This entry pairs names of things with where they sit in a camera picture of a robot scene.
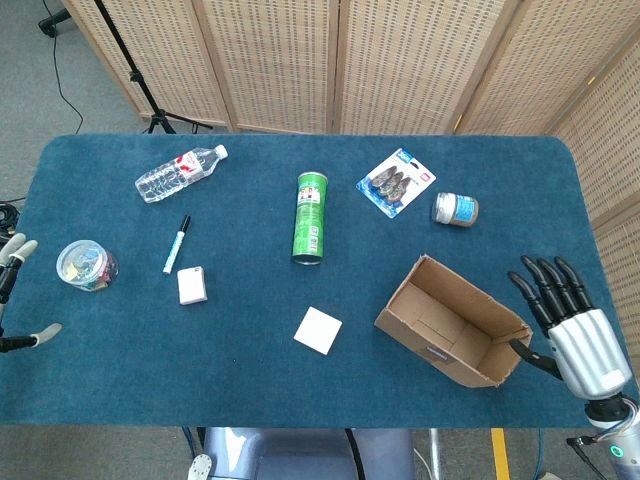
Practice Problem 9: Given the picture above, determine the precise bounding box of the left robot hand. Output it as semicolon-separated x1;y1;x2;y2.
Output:
0;232;64;354

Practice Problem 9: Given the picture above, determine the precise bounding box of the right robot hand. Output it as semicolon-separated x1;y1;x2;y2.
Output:
507;255;634;401

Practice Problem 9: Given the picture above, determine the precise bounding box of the clear jar of colourful items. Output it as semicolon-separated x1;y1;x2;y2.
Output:
55;239;120;293

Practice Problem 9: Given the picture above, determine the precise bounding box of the open cardboard box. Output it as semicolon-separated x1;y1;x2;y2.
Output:
374;253;534;389

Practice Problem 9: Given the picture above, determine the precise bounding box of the yellow floor tape strip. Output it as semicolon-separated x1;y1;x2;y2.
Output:
490;427;511;480

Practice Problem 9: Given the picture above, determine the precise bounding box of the white marker black cap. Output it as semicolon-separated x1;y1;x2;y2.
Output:
162;214;192;275

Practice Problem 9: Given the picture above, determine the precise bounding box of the clear plastic water bottle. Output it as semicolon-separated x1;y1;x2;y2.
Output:
134;144;230;204

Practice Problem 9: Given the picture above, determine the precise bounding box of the white tissue pack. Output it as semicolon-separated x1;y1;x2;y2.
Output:
176;265;209;307

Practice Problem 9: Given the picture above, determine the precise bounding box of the silver table leg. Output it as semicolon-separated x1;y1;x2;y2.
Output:
429;427;444;480

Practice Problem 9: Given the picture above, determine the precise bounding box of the blue label jar white lid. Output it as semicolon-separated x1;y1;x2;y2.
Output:
430;192;480;229

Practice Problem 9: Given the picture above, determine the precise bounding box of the black tripod stand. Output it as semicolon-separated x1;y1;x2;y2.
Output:
93;0;214;135

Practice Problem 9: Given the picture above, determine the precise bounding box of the blue carpet table cover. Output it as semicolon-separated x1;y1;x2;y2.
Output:
0;133;640;429

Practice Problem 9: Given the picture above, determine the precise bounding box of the blue clip blister pack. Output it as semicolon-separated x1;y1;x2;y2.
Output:
355;147;437;220

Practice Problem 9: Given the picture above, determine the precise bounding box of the green chips can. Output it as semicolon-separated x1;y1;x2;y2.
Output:
291;171;331;266

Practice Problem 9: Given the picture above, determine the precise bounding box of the grey-blue robot torso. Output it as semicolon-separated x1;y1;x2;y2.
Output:
187;426;416;480

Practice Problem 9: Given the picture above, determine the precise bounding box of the wicker folding screen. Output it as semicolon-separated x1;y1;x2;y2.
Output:
62;0;640;361

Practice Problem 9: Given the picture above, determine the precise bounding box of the black cable bundle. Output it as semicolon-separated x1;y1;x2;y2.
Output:
0;197;26;241

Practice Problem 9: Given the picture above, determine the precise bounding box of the black floor cable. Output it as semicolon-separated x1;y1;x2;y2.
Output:
42;0;85;135

